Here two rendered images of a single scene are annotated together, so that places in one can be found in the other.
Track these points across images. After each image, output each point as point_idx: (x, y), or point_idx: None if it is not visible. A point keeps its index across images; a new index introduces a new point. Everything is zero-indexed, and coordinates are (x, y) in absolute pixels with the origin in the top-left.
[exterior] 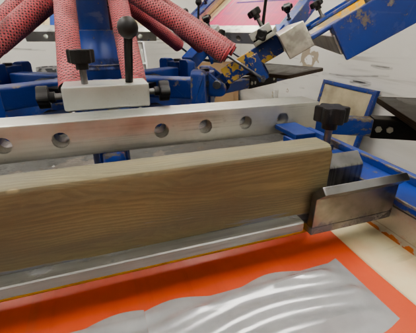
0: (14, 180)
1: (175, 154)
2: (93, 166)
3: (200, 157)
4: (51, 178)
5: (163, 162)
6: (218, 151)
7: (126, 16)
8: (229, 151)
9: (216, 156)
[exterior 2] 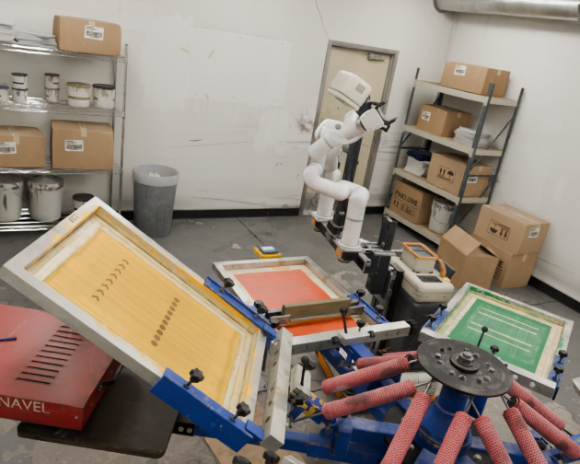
0: (330, 299)
1: (311, 303)
2: (322, 301)
3: (307, 302)
4: (326, 299)
5: (312, 301)
6: (304, 303)
7: (342, 307)
8: (302, 303)
9: (304, 302)
